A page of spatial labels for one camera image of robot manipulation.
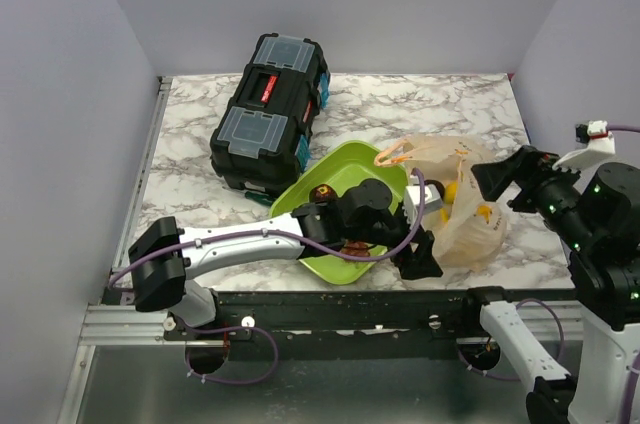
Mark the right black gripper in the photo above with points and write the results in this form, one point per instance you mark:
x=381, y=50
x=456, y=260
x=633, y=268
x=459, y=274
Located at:
x=525, y=164

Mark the dark purple fake plum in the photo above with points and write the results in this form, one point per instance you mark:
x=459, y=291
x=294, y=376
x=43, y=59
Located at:
x=438, y=186

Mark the aluminium extrusion rail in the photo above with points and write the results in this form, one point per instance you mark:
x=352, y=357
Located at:
x=106, y=325

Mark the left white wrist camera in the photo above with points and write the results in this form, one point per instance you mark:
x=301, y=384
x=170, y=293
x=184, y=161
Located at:
x=413, y=198

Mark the dark red fake apple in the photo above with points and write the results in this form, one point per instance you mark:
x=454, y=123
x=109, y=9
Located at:
x=322, y=193

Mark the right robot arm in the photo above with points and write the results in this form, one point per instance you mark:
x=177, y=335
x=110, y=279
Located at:
x=606, y=389

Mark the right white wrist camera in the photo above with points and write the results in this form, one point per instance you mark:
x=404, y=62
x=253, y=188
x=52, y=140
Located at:
x=597, y=144

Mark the black plastic toolbox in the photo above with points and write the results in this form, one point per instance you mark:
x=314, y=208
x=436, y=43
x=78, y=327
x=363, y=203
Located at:
x=263, y=139

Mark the green handled screwdriver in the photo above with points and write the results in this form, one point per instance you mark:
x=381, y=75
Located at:
x=259, y=197

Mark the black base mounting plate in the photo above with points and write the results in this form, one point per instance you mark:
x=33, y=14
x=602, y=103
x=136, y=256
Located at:
x=331, y=325

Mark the fake red grape bunch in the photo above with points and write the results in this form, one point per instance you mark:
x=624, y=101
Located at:
x=357, y=249

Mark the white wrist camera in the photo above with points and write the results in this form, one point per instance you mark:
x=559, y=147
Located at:
x=597, y=144
x=413, y=198

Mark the fake yellow banana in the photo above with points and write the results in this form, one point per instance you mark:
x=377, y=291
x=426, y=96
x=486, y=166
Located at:
x=450, y=191

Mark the green plastic tray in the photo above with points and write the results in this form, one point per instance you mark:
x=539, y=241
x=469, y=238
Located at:
x=342, y=168

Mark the translucent orange plastic bag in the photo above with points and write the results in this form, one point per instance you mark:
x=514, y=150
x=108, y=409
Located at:
x=465, y=240

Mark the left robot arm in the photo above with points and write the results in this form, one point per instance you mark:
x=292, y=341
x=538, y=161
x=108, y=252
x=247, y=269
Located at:
x=361, y=225

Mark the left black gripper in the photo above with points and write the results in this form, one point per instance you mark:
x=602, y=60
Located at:
x=421, y=261

